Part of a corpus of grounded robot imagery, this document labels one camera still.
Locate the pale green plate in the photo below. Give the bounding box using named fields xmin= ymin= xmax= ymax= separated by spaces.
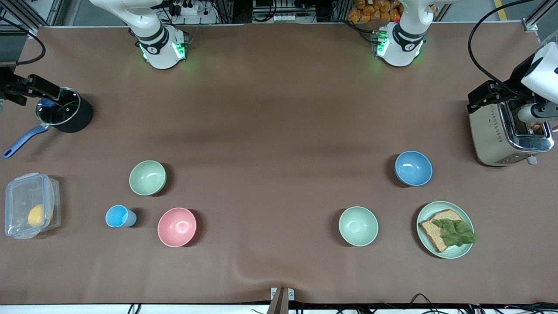
xmin=416 ymin=201 xmax=475 ymax=259

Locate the yellow lemon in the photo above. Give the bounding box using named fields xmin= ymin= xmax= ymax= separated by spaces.
xmin=28 ymin=204 xmax=45 ymax=227

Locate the brown bread slice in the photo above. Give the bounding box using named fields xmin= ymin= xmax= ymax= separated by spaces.
xmin=418 ymin=210 xmax=465 ymax=253

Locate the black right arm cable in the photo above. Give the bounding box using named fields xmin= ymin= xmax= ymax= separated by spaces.
xmin=0 ymin=17 xmax=47 ymax=66

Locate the pale green bowl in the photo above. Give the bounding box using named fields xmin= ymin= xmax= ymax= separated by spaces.
xmin=339 ymin=206 xmax=379 ymax=247
xmin=129 ymin=160 xmax=167 ymax=196

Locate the clear plastic lidded container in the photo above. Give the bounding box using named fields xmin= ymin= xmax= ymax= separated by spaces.
xmin=4 ymin=173 xmax=61 ymax=239

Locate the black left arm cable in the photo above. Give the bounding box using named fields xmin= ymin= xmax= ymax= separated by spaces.
xmin=467 ymin=0 xmax=542 ymax=88

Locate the silver toaster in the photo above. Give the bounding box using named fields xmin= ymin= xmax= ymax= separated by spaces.
xmin=469 ymin=98 xmax=555 ymax=167

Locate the black saucepan with blue handle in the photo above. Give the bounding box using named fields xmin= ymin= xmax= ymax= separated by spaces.
xmin=3 ymin=87 xmax=93 ymax=158

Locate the glass lid with blue knob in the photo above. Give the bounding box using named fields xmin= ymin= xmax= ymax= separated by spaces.
xmin=36 ymin=87 xmax=82 ymax=126

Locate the light blue cup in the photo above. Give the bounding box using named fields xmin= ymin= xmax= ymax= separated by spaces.
xmin=105 ymin=205 xmax=137 ymax=228

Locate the pink bowl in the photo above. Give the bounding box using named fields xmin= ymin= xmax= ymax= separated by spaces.
xmin=157 ymin=208 xmax=197 ymax=248

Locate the black cable loop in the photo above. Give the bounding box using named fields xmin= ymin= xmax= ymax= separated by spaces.
xmin=408 ymin=293 xmax=443 ymax=306

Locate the blue bowl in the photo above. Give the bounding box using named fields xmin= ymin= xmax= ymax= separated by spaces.
xmin=395 ymin=151 xmax=433 ymax=187

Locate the orange snack bag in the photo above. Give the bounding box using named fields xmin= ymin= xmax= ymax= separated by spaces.
xmin=348 ymin=0 xmax=401 ymax=23

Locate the brown table mat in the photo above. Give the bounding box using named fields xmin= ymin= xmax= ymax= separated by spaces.
xmin=0 ymin=22 xmax=558 ymax=304

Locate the green lettuce leaf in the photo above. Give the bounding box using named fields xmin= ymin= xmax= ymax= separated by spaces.
xmin=432 ymin=218 xmax=477 ymax=247

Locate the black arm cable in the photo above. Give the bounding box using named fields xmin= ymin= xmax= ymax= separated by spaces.
xmin=0 ymin=17 xmax=47 ymax=66
xmin=467 ymin=0 xmax=542 ymax=88

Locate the aluminium frame profile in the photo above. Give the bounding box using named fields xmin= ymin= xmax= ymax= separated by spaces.
xmin=523 ymin=0 xmax=558 ymax=33
xmin=0 ymin=0 xmax=59 ymax=39

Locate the white power strip with plugs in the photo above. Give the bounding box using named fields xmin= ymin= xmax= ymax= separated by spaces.
xmin=166 ymin=0 xmax=218 ymax=24

